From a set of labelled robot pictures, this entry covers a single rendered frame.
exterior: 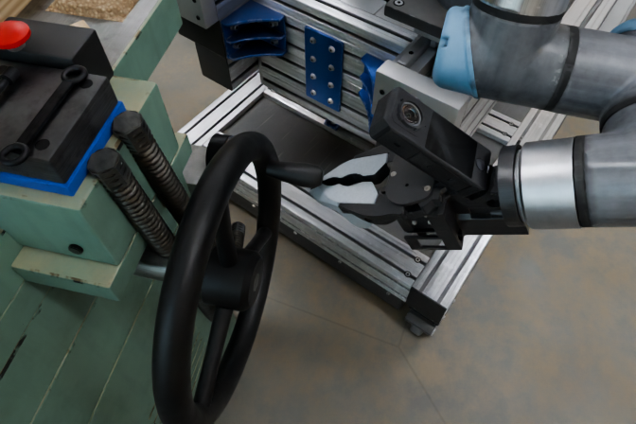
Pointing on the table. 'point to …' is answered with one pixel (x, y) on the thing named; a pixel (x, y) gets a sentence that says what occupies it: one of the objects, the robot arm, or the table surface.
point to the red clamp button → (13, 34)
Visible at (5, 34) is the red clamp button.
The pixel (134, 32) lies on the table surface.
